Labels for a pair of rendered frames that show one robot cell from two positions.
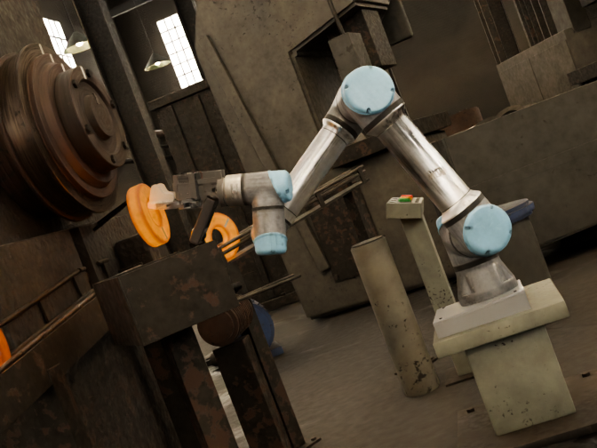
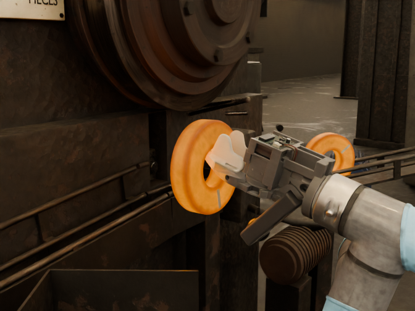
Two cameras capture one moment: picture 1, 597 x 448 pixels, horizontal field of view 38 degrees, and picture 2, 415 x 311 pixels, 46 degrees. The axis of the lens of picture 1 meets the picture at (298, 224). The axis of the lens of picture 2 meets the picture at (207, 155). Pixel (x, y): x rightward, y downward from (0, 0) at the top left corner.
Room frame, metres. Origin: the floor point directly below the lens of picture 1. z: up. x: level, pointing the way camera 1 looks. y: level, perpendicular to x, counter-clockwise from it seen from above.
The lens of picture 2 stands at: (1.41, 0.00, 1.02)
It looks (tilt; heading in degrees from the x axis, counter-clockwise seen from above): 13 degrees down; 25
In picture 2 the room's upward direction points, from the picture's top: straight up
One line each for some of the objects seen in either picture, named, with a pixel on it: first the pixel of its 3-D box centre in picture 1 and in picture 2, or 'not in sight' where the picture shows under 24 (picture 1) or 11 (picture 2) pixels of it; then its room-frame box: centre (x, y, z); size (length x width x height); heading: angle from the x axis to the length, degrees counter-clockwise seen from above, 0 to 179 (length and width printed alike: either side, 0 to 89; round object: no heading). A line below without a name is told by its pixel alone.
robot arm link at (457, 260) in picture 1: (465, 233); not in sight; (2.20, -0.38, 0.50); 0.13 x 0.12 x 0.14; 6
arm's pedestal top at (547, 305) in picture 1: (497, 316); not in sight; (2.19, -0.39, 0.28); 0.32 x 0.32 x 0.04; 78
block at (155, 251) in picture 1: (146, 274); (232, 174); (2.56, 0.47, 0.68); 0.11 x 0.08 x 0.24; 79
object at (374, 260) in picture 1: (394, 316); not in sight; (2.85, -0.19, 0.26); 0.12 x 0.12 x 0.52
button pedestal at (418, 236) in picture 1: (436, 284); not in sight; (2.85, -0.35, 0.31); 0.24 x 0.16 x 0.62; 169
